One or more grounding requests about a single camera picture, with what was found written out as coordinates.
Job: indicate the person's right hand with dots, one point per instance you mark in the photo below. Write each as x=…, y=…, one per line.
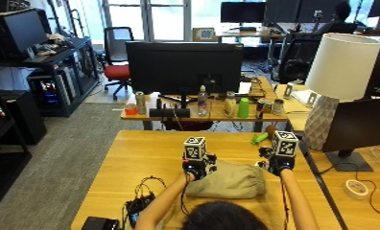
x=278, y=164

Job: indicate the person's left hand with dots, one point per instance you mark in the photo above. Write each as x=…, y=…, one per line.
x=196, y=168

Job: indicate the beige cloth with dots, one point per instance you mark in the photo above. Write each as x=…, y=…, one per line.
x=234, y=182

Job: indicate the white marker cube on left glove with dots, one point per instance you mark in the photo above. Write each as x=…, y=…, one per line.
x=195, y=148

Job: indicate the white marker cube on glove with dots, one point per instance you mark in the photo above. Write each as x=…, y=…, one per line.
x=284, y=143
x=195, y=148

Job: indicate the white marker cube on right glove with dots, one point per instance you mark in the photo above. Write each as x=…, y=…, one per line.
x=284, y=143

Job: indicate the white faceted lamp base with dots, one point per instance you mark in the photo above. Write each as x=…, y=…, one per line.
x=319, y=123

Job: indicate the the person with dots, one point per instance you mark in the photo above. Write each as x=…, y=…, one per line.
x=223, y=217

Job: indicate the glass jar with lid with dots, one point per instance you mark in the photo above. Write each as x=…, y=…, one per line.
x=278, y=107

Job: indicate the black speaker bar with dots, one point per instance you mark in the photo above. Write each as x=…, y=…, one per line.
x=168, y=112

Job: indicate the green plastic cup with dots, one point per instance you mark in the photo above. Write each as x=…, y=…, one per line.
x=243, y=108

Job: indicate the white tape roll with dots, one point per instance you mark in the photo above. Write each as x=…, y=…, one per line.
x=355, y=189

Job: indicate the clear water bottle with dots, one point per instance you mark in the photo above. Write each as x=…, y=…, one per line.
x=202, y=101

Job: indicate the black monitor with stand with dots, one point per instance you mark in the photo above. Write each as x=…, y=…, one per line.
x=360, y=127

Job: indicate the orange small cup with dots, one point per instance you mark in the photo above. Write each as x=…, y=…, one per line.
x=131, y=109

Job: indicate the tall patterned can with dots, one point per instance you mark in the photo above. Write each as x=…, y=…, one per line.
x=141, y=102

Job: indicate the black box device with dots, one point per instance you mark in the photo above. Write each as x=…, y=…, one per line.
x=99, y=223

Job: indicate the large black monitor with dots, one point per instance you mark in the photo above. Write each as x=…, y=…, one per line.
x=183, y=67

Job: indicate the black office chair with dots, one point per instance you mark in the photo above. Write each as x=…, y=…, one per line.
x=298, y=59

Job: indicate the white lampshade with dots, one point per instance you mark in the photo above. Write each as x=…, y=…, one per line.
x=343, y=65

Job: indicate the red seat office chair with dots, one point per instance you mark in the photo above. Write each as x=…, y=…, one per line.
x=117, y=60

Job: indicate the checkerboard calibration card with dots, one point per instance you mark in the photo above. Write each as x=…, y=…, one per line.
x=204, y=34

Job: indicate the black computer tower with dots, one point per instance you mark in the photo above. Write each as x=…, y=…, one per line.
x=25, y=116

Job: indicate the black shelf rack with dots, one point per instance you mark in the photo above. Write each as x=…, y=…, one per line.
x=57, y=73

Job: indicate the black monitor in background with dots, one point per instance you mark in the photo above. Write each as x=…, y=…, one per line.
x=242, y=12

